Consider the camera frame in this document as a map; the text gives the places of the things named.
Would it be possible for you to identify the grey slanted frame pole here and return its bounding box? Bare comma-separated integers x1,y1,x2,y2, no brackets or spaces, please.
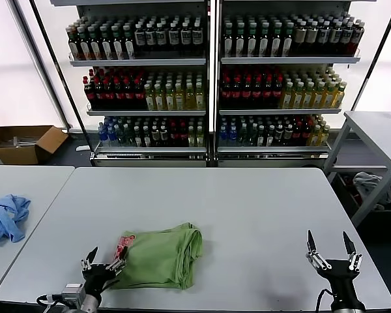
10,0,73,131

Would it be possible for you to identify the black slanted frame pole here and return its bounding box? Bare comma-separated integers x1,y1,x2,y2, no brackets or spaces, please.
350,0,391,113
29,0,95,157

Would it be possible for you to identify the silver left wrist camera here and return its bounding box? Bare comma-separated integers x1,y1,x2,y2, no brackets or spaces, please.
61,282,85,303

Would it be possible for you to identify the open cardboard box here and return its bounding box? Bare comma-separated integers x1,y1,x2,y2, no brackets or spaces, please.
0,107,69,166

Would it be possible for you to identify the grey side table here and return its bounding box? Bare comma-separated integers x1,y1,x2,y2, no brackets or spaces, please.
322,110,391,229

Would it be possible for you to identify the grey crumpled cloth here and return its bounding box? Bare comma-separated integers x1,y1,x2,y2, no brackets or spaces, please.
352,171,384,205

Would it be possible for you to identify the clear plastic packaging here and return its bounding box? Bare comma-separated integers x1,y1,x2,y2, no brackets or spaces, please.
0,136,42,149

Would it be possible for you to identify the white cap dark tea bottle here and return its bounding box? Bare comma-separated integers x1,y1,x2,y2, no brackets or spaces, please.
168,21,181,57
181,21,193,57
306,19,319,55
293,19,307,55
192,21,205,57
341,19,355,55
329,19,343,55
135,21,147,57
156,21,169,57
145,21,158,57
353,19,366,55
317,19,330,55

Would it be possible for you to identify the green cap tea bottle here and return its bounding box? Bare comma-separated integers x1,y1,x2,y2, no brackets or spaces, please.
270,21,283,58
258,21,270,58
101,25,113,60
124,25,136,60
235,21,247,58
79,25,92,60
282,21,294,58
113,25,124,60
89,25,103,60
224,21,235,58
68,25,81,60
246,21,259,58

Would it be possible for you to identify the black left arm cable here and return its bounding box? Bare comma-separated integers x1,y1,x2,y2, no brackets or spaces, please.
36,293,66,309

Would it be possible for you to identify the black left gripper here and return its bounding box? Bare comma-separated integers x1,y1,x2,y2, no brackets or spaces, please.
80,246,129,295

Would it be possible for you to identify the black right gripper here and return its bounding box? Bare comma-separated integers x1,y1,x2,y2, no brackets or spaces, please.
305,230,364,297

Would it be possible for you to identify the light blue crumpled garment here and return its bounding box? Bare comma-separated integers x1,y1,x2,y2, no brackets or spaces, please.
0,194,33,246

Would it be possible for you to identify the grey metal shelf rack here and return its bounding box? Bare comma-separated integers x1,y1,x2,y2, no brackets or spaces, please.
51,0,216,168
216,0,379,168

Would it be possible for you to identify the black storage crate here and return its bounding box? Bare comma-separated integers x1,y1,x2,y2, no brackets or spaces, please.
335,172,391,215

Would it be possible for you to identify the green printed t-shirt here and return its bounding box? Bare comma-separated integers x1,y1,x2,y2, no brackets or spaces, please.
109,222,205,291

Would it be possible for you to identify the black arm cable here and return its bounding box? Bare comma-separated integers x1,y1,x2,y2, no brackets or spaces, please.
315,288,336,313
36,293,66,309

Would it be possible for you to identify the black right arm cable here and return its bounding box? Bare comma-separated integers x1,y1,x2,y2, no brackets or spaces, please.
315,288,336,313

